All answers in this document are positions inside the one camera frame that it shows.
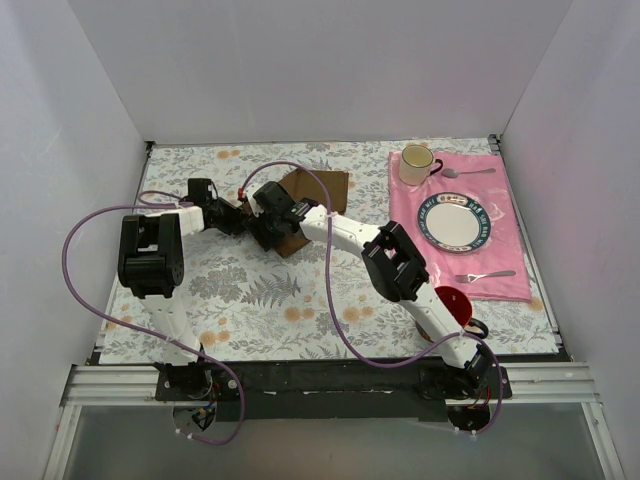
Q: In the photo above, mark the cream enamel mug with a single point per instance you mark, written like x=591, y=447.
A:
x=417, y=163

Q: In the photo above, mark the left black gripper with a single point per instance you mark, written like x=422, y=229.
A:
x=235, y=220

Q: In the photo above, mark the silver fork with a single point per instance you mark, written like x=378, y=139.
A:
x=471, y=278

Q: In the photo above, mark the silver spoon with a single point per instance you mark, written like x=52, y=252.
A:
x=452, y=173

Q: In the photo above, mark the red interior dark mug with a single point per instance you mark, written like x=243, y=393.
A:
x=460, y=307

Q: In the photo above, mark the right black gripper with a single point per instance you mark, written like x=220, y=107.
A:
x=261, y=232

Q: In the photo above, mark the pink satin cloth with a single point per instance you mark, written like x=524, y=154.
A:
x=502, y=252

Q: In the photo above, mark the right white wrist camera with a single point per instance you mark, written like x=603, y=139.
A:
x=248, y=202

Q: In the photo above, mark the white plate dark rim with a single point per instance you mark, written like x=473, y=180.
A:
x=454, y=223

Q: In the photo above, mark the brown cloth napkin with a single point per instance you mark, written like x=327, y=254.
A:
x=300, y=185

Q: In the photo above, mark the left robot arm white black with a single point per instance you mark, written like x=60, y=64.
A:
x=151, y=265

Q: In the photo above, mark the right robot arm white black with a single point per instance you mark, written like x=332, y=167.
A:
x=397, y=271

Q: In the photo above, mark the black base bar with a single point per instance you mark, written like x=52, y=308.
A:
x=328, y=389

